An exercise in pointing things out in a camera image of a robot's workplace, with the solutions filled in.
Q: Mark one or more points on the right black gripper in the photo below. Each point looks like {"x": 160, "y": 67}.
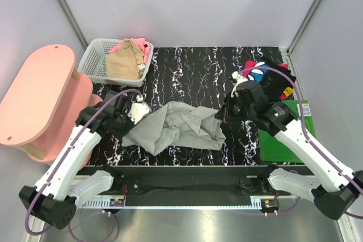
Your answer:
{"x": 225, "y": 114}

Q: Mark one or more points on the left aluminium frame post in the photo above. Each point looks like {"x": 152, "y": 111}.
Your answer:
{"x": 73, "y": 23}

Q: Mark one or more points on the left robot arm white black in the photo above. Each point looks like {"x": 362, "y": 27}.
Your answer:
{"x": 53, "y": 199}

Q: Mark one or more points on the beige t shirt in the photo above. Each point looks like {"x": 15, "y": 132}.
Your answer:
{"x": 127, "y": 62}

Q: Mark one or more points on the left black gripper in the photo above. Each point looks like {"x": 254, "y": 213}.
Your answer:
{"x": 119, "y": 134}

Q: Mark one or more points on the green folding board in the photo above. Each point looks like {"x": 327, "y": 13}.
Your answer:
{"x": 273, "y": 151}

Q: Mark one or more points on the pink oval tiered shelf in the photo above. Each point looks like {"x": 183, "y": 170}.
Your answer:
{"x": 39, "y": 110}

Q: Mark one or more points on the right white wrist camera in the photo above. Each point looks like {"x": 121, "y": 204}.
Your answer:
{"x": 237, "y": 79}

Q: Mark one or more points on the right aluminium frame post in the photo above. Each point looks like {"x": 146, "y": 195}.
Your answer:
{"x": 304, "y": 25}

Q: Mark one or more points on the pink t shirt in basket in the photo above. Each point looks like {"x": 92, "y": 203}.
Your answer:
{"x": 142, "y": 44}

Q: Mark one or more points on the grey t shirt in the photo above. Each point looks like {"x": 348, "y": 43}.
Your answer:
{"x": 177, "y": 124}

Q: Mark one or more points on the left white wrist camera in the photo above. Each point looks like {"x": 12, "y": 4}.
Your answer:
{"x": 138, "y": 111}

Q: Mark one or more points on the aluminium front rail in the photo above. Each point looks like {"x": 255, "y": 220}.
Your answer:
{"x": 190, "y": 192}

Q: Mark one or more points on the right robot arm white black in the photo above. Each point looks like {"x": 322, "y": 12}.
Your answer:
{"x": 334, "y": 187}

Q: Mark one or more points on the white plastic laundry basket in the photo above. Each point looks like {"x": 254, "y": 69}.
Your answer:
{"x": 92, "y": 63}

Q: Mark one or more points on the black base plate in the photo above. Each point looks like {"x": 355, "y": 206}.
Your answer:
{"x": 240, "y": 171}

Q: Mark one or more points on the black printed folded t shirt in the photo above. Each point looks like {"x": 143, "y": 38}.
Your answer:
{"x": 273, "y": 83}

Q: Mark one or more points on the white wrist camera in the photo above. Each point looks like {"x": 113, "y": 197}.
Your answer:
{"x": 138, "y": 111}
{"x": 237, "y": 79}

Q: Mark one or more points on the aluminium frame post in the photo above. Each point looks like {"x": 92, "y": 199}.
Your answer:
{"x": 73, "y": 23}
{"x": 304, "y": 25}

